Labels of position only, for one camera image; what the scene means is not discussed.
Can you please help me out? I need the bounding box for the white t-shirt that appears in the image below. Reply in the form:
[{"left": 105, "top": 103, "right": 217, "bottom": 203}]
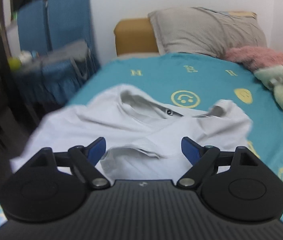
[{"left": 10, "top": 85, "right": 253, "bottom": 181}]

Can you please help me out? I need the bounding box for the teal smiley bed sheet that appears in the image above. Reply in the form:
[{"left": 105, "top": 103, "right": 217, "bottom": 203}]
[{"left": 0, "top": 52, "right": 283, "bottom": 233}]

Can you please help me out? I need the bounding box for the grey cloth on chair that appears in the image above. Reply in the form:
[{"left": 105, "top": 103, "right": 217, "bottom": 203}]
[{"left": 38, "top": 40, "right": 90, "bottom": 63}]

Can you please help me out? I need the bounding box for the pink fluffy blanket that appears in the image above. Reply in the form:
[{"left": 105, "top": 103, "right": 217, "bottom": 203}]
[{"left": 223, "top": 46, "right": 283, "bottom": 72}]

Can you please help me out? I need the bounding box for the green fruit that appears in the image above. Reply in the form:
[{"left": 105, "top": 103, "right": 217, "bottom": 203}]
[{"left": 7, "top": 57, "right": 22, "bottom": 71}]

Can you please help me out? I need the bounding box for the grey pillow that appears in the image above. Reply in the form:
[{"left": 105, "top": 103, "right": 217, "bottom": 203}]
[{"left": 148, "top": 7, "right": 267, "bottom": 58}]

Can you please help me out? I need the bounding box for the mustard yellow headboard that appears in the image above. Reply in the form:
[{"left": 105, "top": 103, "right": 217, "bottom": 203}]
[{"left": 114, "top": 18, "right": 159, "bottom": 56}]

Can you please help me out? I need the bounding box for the blue covered chair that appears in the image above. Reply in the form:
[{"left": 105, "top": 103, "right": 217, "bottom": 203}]
[
  {"left": 41, "top": 0, "right": 100, "bottom": 105},
  {"left": 17, "top": 0, "right": 50, "bottom": 55}
]

